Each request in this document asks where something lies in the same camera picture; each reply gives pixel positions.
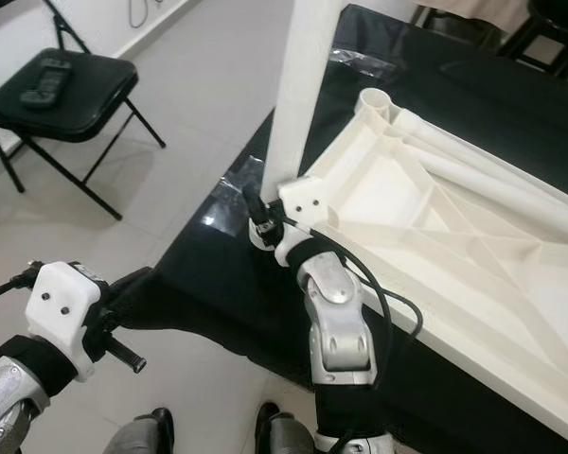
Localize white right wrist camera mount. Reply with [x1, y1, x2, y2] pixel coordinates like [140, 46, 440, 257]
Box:
[275, 177, 344, 271]

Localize black wall cables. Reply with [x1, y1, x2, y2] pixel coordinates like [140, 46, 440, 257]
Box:
[128, 0, 167, 29]

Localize black folding chair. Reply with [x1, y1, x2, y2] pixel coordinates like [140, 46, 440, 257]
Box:
[0, 0, 167, 220]

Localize clear tape strip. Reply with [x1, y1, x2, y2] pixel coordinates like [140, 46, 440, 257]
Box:
[327, 47, 399, 72]

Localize grey robot left leg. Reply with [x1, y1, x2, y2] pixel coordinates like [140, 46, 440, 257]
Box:
[109, 407, 176, 454]

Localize grey robot right leg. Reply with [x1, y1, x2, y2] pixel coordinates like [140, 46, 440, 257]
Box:
[254, 402, 323, 454]

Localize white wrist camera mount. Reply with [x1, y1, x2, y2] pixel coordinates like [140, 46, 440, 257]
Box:
[28, 262, 105, 384]
[275, 177, 344, 271]

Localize white plastic table top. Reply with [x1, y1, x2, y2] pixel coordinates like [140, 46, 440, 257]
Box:
[248, 87, 568, 453]

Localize grey robot leg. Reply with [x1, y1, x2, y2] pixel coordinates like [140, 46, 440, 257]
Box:
[109, 407, 176, 454]
[254, 402, 323, 454]

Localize black remote control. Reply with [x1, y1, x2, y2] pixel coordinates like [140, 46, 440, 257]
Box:
[19, 59, 72, 107]

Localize black tablecloth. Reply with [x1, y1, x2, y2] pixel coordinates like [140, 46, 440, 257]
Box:
[123, 5, 568, 454]

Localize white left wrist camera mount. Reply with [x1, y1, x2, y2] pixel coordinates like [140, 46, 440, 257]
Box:
[28, 262, 105, 384]

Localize black wooden stool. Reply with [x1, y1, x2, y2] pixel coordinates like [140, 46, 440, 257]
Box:
[497, 0, 568, 81]

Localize clear tape cross patch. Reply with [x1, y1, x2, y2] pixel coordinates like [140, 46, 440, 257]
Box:
[202, 156, 266, 237]

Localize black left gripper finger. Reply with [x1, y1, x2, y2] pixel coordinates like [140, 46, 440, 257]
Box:
[109, 267, 155, 306]

